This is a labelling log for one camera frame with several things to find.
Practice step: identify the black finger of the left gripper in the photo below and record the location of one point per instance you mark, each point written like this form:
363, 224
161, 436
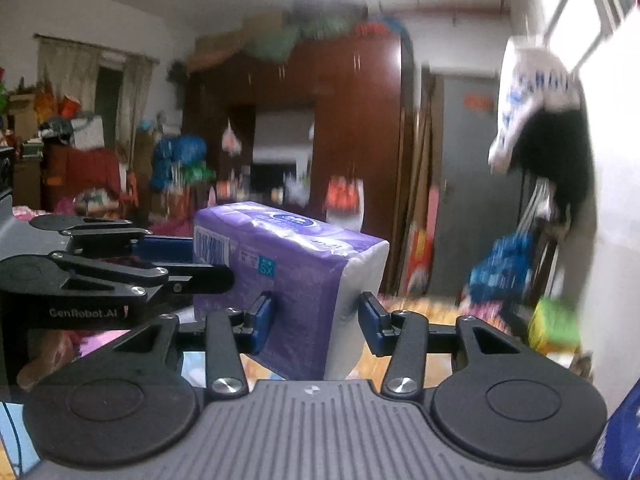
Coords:
102, 239
73, 278

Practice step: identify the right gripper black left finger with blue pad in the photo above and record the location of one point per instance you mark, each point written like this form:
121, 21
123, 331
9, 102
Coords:
143, 392

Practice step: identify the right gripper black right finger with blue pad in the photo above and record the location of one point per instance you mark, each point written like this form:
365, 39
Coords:
484, 392

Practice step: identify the purple tissue pack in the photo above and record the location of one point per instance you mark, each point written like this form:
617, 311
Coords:
315, 271

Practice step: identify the red cloth covered furniture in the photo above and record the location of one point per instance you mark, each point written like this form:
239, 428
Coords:
89, 182

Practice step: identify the pink floral bedding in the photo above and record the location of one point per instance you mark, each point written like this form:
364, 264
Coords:
25, 213

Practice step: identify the green lidded box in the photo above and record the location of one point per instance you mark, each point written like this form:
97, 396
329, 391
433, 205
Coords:
553, 328

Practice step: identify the blue bags pile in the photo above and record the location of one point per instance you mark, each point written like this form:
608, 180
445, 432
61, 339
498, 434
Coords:
178, 161

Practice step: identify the blue printed shopping bag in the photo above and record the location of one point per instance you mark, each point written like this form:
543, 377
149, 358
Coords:
617, 453

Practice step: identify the blue plastic bag by door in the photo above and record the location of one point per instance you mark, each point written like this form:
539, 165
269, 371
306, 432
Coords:
503, 274

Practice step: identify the red festive gift bag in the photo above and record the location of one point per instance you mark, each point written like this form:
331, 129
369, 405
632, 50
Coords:
416, 272

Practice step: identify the small hanging pink bag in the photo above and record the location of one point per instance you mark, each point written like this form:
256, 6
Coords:
230, 143

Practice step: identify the beige window curtains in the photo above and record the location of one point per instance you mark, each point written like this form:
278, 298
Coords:
69, 70

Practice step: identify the grey door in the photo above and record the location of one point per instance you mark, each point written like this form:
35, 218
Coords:
475, 206

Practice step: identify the dark red wooden wardrobe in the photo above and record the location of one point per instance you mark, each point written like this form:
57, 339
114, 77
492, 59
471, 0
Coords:
359, 88

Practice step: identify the hanging red white bag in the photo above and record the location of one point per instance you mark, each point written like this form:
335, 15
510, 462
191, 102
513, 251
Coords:
344, 203

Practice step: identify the hanging white black jacket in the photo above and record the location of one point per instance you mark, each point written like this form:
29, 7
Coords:
542, 125

